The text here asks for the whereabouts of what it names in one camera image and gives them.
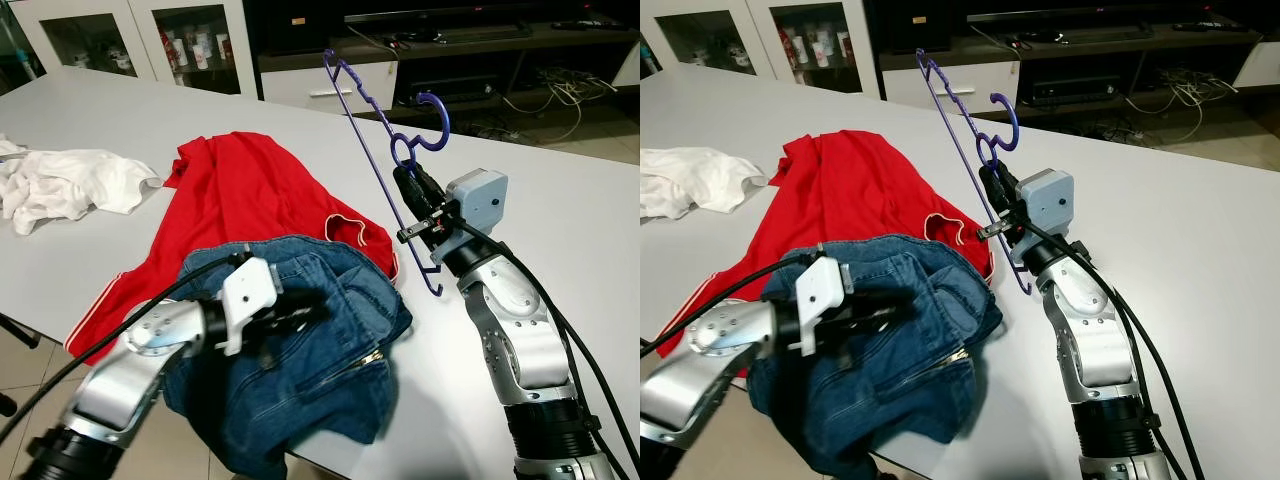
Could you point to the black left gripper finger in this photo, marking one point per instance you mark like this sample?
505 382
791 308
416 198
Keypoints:
897 300
313 302
890 322
307 323

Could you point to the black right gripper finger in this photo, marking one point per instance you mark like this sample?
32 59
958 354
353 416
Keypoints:
991 186
430 190
409 188
1008 190

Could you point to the purple plastic hanger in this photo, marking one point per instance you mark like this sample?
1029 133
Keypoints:
444 118
1014 120

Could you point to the blue denim jeans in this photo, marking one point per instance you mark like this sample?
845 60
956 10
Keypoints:
330 400
900 400

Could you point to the white popsicle print T-shirt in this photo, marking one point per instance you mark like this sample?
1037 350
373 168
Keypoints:
700 180
70 185

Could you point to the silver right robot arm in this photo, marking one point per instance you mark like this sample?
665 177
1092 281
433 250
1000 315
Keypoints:
1095 340
520 340

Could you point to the white drawer front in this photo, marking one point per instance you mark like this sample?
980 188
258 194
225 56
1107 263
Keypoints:
300 85
960 90
627 65
1255 65

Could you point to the black AV receiver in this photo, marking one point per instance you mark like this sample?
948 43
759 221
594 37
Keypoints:
460 92
1075 92

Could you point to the red shirt with white trim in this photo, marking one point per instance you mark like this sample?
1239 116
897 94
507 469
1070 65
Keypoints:
860 190
250 190

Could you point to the black speaker box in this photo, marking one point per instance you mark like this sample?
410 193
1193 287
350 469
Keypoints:
295 25
915 25

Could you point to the white purple printed cup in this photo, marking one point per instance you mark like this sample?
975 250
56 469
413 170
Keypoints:
822 45
203 45

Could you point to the red white printed cup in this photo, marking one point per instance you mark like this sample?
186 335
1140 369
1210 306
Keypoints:
167 46
790 44

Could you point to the black metal table leg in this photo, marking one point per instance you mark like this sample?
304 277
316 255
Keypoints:
20 332

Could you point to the white glass door cabinet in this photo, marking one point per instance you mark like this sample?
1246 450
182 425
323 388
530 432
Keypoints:
142 30
760 40

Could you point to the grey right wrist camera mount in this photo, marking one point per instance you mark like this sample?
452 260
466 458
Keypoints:
480 200
1045 200

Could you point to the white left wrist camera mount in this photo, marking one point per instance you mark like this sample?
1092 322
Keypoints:
248 290
822 290

